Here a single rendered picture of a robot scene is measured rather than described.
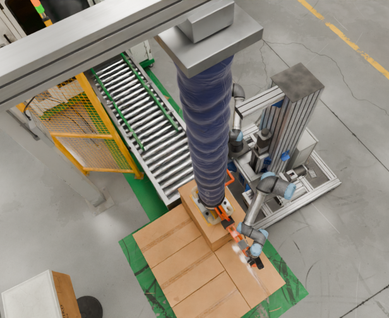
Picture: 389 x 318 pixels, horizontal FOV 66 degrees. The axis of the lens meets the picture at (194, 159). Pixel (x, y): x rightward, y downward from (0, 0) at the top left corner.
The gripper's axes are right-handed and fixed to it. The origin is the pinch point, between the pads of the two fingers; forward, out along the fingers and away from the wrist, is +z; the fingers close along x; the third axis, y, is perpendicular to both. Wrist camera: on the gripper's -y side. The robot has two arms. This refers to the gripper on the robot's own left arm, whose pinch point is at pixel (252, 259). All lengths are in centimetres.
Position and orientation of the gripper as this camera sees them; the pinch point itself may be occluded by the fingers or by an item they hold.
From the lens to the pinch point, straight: 253.3
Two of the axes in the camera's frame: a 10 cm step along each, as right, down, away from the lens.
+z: 0.8, 4.6, 8.9
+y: -5.1, -7.4, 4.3
